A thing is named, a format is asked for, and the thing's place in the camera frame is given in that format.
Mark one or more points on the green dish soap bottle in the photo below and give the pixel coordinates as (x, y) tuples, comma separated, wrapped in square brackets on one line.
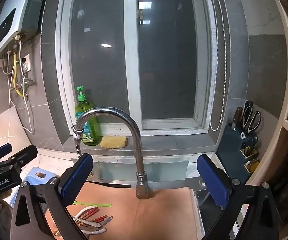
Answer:
[(86, 120)]

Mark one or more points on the blue plastic basket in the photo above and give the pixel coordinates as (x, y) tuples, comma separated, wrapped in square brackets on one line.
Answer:
[(50, 173)]

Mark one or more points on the white ceramic spoon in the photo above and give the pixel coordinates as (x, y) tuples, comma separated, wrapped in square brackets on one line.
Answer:
[(85, 210), (96, 230)]

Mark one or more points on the steel sink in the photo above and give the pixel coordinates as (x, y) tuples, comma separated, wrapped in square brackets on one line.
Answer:
[(204, 197)]

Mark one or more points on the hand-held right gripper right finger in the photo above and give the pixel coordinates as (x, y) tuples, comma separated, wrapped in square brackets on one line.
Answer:
[(214, 180)]

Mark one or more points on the yellow gas pipe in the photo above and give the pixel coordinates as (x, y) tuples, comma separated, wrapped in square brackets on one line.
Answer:
[(17, 80)]

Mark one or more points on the beige shelf unit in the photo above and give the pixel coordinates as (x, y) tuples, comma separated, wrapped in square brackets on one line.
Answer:
[(279, 142)]

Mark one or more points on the white wall water heater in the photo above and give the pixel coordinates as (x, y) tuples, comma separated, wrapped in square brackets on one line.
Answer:
[(9, 27)]

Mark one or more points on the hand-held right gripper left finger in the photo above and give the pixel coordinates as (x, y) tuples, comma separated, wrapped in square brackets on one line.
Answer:
[(75, 180)]

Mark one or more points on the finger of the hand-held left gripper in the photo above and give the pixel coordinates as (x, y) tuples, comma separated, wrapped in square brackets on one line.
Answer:
[(24, 156), (1, 150)]

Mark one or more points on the dark blue knife block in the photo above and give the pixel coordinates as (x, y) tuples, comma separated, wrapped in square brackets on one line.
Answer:
[(230, 152)]

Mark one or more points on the white wall socket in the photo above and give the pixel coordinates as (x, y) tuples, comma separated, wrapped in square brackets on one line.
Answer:
[(27, 63)]

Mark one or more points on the translucent splash guard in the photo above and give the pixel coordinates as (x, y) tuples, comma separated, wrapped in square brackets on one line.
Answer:
[(119, 170)]

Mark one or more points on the steel spoon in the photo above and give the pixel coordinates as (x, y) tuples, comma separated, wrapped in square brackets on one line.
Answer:
[(91, 224)]

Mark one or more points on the chrome kitchen faucet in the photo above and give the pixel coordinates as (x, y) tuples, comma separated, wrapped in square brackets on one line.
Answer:
[(137, 142)]

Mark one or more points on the black kitchen scissors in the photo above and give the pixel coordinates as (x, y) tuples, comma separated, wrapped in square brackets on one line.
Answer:
[(252, 120)]

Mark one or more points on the green plastic spoon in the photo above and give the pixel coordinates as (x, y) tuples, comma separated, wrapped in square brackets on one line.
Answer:
[(96, 204)]

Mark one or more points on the tan mat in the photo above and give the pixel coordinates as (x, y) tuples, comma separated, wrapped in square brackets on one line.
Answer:
[(159, 212)]

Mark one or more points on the yellow sponge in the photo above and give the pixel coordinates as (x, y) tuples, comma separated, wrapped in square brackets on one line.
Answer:
[(113, 142)]

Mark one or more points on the red wooden chopstick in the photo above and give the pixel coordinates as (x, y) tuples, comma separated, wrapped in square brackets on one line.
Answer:
[(91, 211), (100, 218), (94, 213)]

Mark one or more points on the white framed window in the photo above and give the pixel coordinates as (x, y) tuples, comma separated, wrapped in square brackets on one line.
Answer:
[(131, 55)]

